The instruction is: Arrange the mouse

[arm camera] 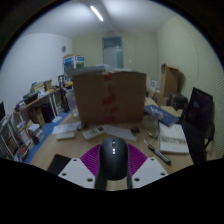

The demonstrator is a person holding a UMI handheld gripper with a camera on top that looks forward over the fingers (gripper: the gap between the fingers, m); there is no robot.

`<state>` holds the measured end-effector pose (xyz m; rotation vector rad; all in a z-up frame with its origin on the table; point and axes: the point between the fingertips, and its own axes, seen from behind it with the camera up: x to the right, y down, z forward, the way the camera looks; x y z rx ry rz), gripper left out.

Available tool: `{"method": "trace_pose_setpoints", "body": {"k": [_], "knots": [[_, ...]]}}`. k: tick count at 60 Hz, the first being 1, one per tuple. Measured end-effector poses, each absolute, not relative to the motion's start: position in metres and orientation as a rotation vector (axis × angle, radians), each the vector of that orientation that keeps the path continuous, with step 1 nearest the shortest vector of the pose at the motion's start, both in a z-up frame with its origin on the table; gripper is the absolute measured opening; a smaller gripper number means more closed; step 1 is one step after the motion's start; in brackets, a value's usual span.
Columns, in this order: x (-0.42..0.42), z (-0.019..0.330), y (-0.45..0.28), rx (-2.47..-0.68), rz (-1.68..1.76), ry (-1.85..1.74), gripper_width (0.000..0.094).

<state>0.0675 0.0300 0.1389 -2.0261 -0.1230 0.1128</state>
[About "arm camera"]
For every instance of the blue book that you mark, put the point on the blue book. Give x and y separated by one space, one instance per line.
162 115

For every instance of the tall open cardboard box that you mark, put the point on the tall open cardboard box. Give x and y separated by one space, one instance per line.
170 81

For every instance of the white paper sheet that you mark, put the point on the white paper sheet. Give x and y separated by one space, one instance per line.
120 132

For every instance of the white thick book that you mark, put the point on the white thick book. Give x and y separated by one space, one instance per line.
173 138

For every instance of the ceiling tube light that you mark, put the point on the ceiling tube light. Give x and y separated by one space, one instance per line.
96 13

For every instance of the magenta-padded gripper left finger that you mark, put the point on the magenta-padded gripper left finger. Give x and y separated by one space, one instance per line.
75 171

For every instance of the small dark clip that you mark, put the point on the small dark clip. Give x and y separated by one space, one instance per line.
134 130

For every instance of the clear plastic container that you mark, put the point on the clear plastic container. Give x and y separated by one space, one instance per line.
150 123

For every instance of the dark computer monitor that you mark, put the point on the dark computer monitor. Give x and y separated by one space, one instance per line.
199 108

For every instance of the black computer mouse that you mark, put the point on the black computer mouse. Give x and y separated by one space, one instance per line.
113 156

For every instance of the blue and white carton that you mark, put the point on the blue and white carton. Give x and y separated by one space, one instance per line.
74 62

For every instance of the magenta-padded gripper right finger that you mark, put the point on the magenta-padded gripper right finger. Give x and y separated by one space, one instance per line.
150 170

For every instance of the large brown cardboard box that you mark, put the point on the large brown cardboard box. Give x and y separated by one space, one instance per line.
110 100

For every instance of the black mouse pad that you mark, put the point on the black mouse pad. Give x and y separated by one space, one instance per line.
59 164

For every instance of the cluttered white shelf unit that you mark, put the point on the cluttered white shelf unit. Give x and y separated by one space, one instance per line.
30 116

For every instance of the round wall clock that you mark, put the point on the round wall clock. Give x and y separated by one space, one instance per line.
63 49

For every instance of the grey glass-panel door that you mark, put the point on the grey glass-panel door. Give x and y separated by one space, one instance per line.
112 53

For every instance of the white remote control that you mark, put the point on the white remote control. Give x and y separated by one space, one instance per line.
93 132

